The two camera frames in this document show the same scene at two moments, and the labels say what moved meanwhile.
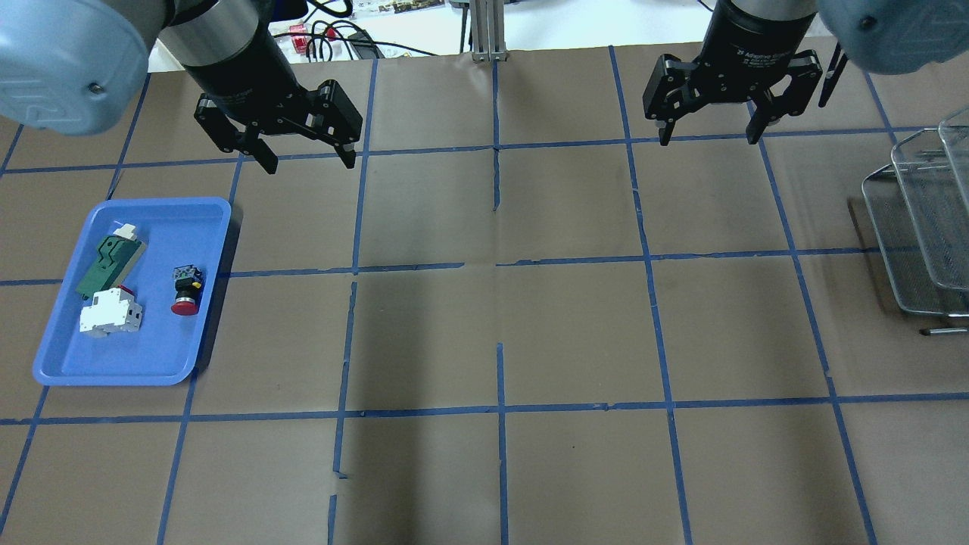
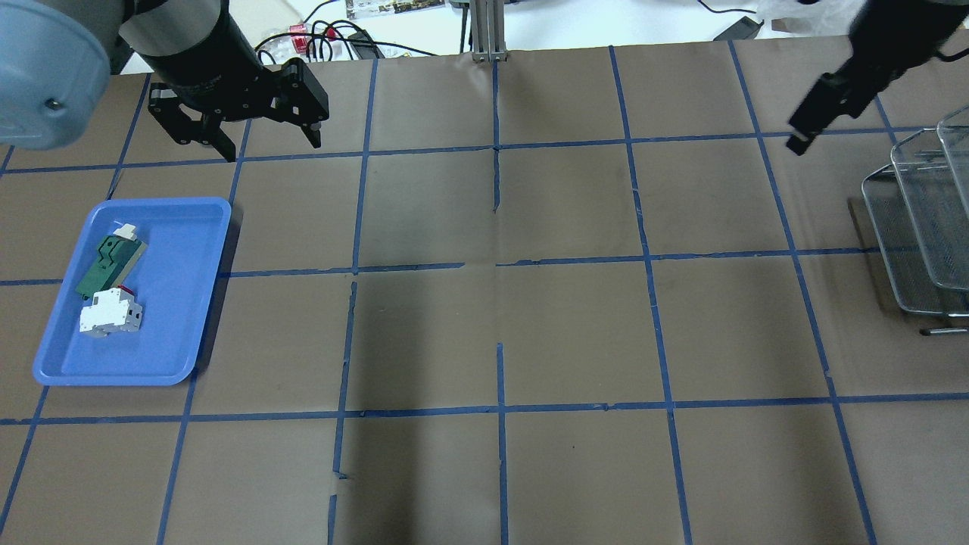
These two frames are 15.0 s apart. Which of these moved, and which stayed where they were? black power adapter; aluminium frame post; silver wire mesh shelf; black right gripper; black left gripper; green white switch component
Moved: black left gripper; black right gripper
Stayed: black power adapter; silver wire mesh shelf; green white switch component; aluminium frame post
